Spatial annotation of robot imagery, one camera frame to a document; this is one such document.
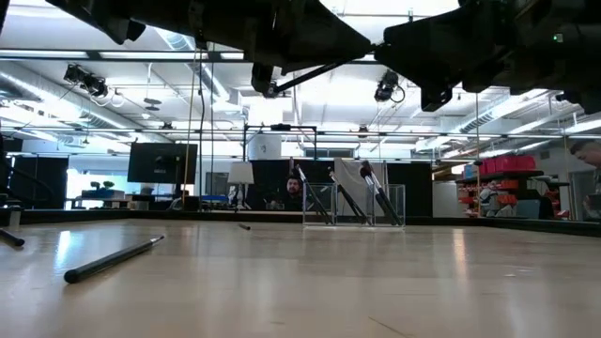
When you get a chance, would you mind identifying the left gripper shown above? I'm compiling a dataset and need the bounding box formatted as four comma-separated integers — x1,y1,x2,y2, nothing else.
187,0,373,100

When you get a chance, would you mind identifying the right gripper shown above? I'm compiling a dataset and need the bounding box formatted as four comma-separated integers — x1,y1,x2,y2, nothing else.
374,0,561,114

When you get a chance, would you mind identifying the fluffy round-head makeup brush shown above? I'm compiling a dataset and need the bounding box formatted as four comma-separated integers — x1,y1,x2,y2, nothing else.
359,161,398,226

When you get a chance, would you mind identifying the white cylinder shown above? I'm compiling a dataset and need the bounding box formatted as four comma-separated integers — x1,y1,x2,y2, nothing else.
246,133,284,161

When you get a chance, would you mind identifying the person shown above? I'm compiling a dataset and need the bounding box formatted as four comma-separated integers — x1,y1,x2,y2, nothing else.
268,175,306,212
568,139,601,222

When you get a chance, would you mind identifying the shelf with red bins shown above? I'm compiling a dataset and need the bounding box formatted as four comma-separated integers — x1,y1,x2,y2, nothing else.
454,154,572,220

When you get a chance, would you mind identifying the white shade table lamp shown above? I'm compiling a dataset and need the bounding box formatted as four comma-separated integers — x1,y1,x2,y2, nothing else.
226,161,255,211

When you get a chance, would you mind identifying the clear acrylic brush organizer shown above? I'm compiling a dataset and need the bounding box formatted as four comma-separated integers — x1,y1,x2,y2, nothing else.
302,182,407,229

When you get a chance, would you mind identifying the black studio light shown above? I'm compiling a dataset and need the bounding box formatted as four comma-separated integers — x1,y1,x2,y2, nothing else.
63,63,110,99

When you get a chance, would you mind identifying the black hanging camera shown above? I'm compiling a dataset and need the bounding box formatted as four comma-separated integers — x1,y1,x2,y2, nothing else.
373,69,406,103

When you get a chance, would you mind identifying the black rig frame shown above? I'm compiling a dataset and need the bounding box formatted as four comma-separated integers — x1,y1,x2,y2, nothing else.
241,123,319,163

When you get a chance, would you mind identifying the black hanging cable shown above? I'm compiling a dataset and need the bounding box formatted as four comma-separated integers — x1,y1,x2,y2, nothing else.
198,44,208,211

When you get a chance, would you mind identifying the black wall display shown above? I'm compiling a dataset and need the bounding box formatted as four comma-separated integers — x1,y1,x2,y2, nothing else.
127,142,199,185

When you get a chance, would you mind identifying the black aluminium table frame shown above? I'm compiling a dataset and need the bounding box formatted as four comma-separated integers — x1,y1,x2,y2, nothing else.
0,206,601,238

